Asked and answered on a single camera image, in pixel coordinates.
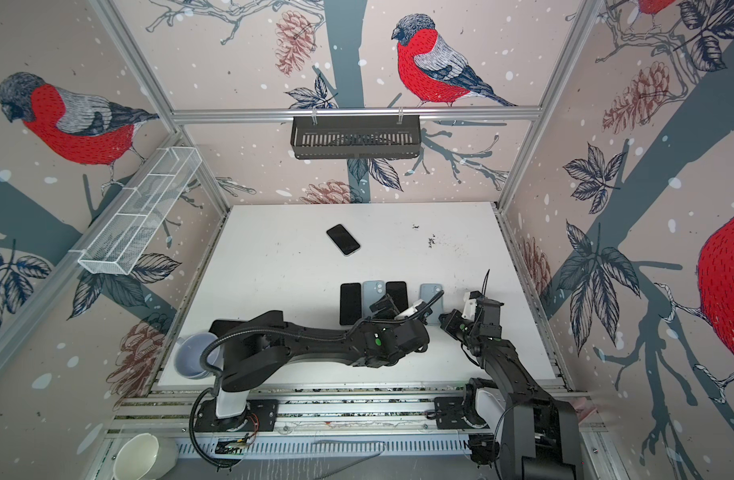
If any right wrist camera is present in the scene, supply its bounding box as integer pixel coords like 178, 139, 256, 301
462, 290, 483, 321

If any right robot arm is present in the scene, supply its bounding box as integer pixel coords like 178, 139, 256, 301
440, 291, 584, 479

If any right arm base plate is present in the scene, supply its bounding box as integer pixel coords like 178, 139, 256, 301
425, 396, 490, 430

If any lavender cup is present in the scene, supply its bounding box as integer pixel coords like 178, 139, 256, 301
174, 332, 217, 380

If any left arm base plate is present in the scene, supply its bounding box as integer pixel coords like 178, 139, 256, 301
193, 399, 279, 433

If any white bowl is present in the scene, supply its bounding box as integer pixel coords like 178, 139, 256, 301
113, 433, 179, 480

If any light blue phone case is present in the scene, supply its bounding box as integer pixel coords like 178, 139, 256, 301
362, 280, 386, 321
419, 283, 444, 326

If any white mesh wall basket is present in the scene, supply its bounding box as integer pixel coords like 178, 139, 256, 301
78, 146, 202, 275

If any black phone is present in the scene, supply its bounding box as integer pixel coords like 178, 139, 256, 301
339, 283, 362, 326
326, 224, 361, 256
209, 319, 248, 338
386, 281, 409, 312

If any black wall basket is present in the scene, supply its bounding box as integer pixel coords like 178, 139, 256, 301
290, 116, 421, 160

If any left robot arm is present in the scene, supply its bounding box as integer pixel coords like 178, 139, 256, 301
199, 289, 444, 421

